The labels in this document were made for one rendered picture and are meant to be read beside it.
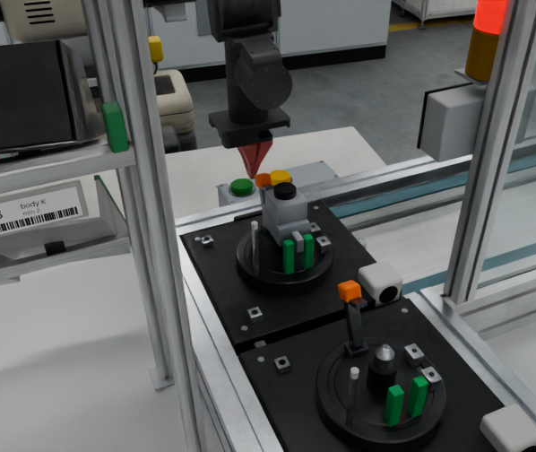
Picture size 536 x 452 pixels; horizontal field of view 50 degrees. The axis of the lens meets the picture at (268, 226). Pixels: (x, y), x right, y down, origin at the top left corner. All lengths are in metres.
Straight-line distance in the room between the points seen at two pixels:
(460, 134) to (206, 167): 0.71
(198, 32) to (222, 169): 2.60
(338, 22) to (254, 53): 3.38
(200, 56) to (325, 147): 2.60
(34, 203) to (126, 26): 0.13
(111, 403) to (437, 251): 0.54
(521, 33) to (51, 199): 0.45
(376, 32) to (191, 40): 1.26
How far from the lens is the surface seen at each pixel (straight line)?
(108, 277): 1.02
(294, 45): 4.01
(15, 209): 0.43
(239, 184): 1.00
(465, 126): 0.68
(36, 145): 0.45
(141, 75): 0.40
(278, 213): 0.75
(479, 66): 0.67
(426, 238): 0.99
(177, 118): 1.76
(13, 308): 1.02
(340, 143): 1.36
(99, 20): 0.57
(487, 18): 0.65
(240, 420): 0.67
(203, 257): 0.85
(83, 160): 0.42
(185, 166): 1.29
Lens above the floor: 1.51
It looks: 37 degrees down
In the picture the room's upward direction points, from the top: 1 degrees counter-clockwise
